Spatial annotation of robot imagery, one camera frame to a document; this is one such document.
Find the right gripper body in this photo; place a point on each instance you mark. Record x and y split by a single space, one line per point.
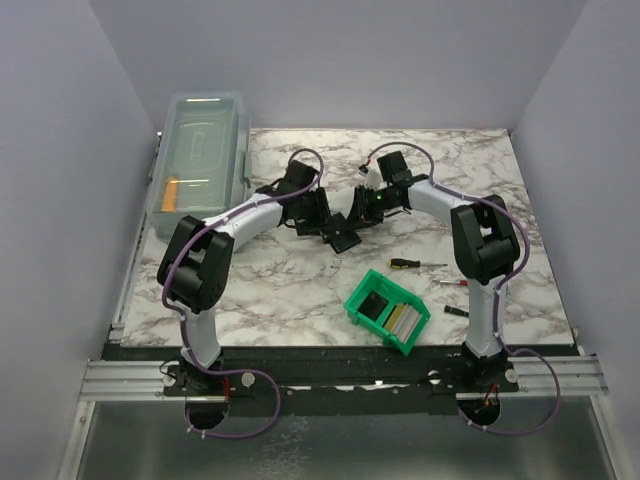
382 204

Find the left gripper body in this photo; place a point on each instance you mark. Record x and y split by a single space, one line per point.
312 212

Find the black leather card holder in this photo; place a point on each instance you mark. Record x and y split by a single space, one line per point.
350 240

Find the green plastic bin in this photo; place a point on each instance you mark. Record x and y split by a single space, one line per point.
373 300

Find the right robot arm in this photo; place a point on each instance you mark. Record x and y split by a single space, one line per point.
485 248

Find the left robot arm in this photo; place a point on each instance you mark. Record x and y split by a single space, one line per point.
195 267

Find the stack of silver cards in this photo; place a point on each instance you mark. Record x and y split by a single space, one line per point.
402 321

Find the black yellow screwdriver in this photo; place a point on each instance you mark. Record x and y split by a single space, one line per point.
402 263

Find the clear plastic storage box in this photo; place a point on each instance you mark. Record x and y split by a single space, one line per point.
205 143

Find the black green screwdriver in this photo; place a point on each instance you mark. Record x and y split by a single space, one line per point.
455 311

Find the orange tool in box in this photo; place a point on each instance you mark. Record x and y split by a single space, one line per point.
169 198

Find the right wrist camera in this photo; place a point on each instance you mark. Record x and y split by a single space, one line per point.
372 178

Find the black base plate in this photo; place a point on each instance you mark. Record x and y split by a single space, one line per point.
330 380

